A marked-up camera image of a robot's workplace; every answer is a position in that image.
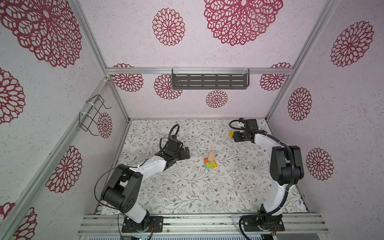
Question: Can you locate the green wood block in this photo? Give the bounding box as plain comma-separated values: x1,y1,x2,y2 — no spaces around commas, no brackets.
206,162,217,169

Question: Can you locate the natural wood long block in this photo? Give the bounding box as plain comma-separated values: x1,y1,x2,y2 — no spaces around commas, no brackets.
208,152,216,163

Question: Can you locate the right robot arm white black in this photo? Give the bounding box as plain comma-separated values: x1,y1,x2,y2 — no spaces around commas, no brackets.
229,118,304,223

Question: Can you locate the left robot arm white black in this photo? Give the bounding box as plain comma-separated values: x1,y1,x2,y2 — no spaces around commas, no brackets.
101,137,191,231

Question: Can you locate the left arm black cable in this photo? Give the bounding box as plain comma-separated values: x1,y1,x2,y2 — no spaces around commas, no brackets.
93,123,181,211

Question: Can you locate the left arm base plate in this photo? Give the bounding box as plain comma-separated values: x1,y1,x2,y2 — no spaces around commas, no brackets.
122,216,164,234

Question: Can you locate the grey metal wall shelf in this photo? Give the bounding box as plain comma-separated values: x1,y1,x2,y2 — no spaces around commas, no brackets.
171,69,250,90

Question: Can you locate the black wire wall basket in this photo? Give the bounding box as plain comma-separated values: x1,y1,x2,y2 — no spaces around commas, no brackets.
78,95,113,139

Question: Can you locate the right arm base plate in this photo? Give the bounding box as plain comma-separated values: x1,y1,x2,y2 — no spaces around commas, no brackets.
242,215,285,232

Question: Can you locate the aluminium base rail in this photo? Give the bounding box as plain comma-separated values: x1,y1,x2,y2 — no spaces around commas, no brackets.
77,213,329,236

